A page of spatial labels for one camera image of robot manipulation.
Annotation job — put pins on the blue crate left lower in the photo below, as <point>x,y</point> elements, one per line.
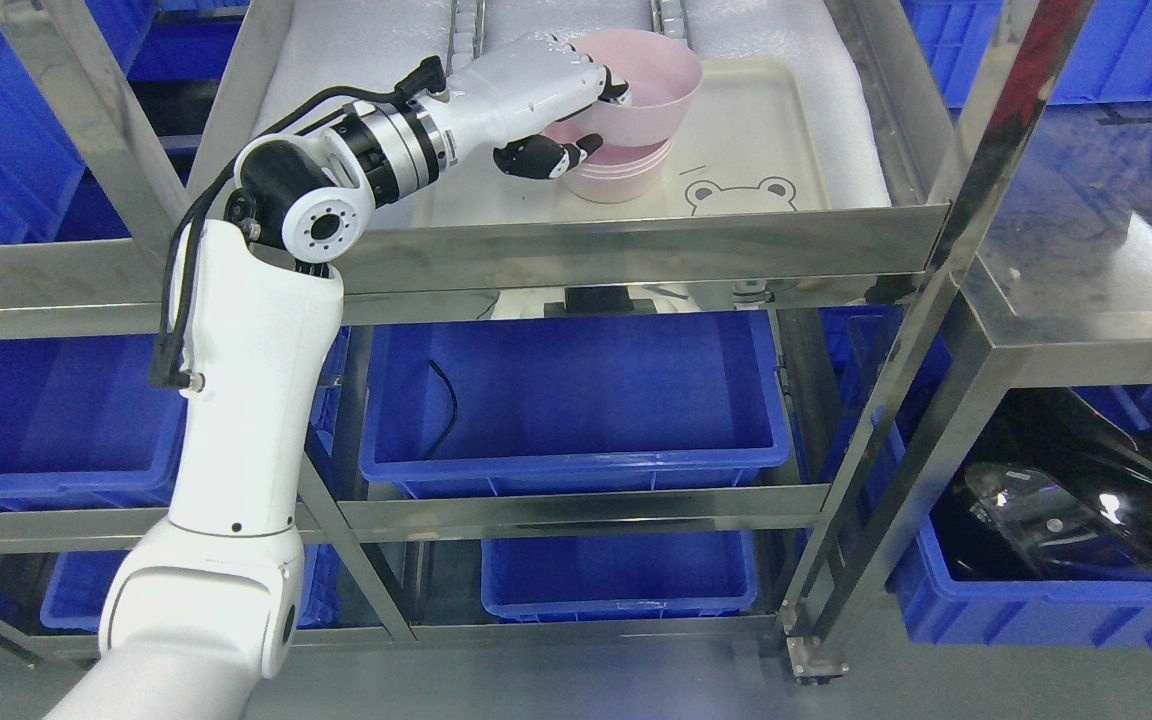
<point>81,427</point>

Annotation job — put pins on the blue bin holding helmet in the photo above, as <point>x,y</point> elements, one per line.
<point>942,601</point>

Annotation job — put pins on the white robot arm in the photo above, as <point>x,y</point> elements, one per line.
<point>203,609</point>

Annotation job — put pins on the steel shelf rack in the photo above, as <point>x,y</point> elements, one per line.
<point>93,288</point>

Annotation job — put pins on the pink plastic bowl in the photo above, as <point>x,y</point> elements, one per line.
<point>662,75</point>

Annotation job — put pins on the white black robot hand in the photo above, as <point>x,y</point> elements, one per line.
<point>502,102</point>

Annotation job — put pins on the stacked pink bowls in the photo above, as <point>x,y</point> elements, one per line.
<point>615,174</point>

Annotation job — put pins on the blue crate shelf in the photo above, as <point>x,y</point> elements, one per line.
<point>573,405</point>
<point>605,578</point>

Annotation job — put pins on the black motorcycle helmet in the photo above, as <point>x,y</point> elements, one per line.
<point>1053,490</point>

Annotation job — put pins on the blue crate middle shelf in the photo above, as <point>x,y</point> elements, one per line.
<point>573,405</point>

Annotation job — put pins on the cream plastic tray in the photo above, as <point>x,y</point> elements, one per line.
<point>746,146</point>

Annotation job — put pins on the stainless steel table frame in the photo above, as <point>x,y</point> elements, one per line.
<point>1059,292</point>

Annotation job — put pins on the blue crate bottom shelf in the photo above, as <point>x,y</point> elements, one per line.
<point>605,578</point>

